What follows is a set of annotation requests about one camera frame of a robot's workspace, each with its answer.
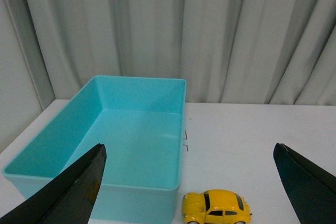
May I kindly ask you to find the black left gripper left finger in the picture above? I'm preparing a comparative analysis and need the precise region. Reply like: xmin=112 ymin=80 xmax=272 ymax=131
xmin=1 ymin=144 xmax=107 ymax=223

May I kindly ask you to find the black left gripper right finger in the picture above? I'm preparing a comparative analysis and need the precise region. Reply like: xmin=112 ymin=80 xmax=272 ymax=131
xmin=273 ymin=143 xmax=335 ymax=223

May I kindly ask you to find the yellow beetle toy car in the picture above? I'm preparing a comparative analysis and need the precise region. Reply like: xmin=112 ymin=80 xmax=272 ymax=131
xmin=182 ymin=189 xmax=252 ymax=223

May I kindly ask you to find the light blue plastic bin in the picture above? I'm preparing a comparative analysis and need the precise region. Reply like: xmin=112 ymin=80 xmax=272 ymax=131
xmin=2 ymin=76 xmax=186 ymax=223

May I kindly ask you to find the grey pleated curtain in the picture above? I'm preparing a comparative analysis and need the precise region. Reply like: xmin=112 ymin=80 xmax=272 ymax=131
xmin=1 ymin=0 xmax=335 ymax=149

